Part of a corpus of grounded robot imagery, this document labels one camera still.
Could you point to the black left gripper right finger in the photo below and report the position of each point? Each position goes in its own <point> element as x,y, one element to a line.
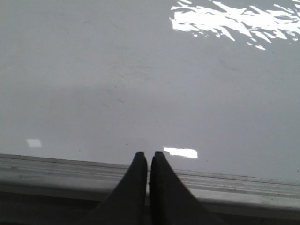
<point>171,203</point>

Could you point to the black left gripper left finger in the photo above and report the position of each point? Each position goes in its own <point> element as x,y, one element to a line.
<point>124,206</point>

